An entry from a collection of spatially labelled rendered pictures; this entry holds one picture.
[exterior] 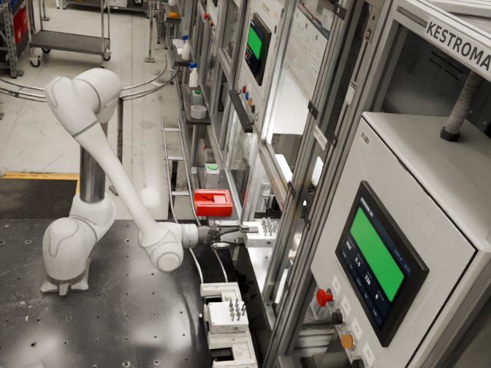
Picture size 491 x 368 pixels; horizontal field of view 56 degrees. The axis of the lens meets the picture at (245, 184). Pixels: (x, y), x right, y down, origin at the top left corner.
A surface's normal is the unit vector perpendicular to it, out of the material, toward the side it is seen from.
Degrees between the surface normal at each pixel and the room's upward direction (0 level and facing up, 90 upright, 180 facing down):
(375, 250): 90
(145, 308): 0
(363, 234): 90
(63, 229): 5
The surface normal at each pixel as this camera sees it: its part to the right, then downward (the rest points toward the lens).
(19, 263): 0.16, -0.81
